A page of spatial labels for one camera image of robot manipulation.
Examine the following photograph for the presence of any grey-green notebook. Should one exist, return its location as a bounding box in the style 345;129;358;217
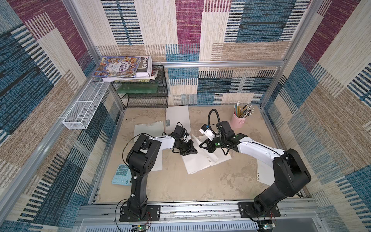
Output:
182;135;232;175

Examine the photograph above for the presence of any white spiral notebook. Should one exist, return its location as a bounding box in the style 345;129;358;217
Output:
165;105;191;134

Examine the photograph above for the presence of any torn white notebook page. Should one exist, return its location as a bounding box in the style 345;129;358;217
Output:
257;160;274;186

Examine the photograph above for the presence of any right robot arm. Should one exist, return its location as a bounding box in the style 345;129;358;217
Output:
200;133;312;217

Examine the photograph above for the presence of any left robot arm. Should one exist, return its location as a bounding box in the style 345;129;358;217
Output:
119;133;198;222

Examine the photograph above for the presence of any pink pencil cup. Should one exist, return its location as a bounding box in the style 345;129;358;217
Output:
230;113;245;129

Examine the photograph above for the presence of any pale green notebook far left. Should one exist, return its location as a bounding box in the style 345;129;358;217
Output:
134;121;164;137

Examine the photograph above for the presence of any bundle of pencils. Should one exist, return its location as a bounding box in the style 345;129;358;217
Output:
234;101;255;119

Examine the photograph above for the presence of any light blue calculator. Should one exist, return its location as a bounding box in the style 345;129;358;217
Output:
112;164;132;186

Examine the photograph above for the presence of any folio book black white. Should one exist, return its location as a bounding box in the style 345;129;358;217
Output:
135;56;152;78

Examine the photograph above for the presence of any green folder on shelf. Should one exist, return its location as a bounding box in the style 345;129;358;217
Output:
117;84;158;94

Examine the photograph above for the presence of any colourful picture book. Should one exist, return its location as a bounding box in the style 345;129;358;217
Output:
92;56;141;78

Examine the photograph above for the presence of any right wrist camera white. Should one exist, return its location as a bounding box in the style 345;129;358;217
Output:
199;124;216;141

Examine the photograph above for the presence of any black wire shelf rack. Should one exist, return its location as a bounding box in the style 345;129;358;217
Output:
112;65;169;109

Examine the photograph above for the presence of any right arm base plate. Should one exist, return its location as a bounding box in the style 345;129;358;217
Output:
237;201;281;219

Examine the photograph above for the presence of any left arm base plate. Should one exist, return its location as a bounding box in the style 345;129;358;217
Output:
119;205;161;222

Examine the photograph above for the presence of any aluminium front rail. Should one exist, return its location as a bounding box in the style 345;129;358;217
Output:
74;198;321;225

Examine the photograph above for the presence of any white wire mesh basket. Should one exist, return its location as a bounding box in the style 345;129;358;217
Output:
63;81;110;130

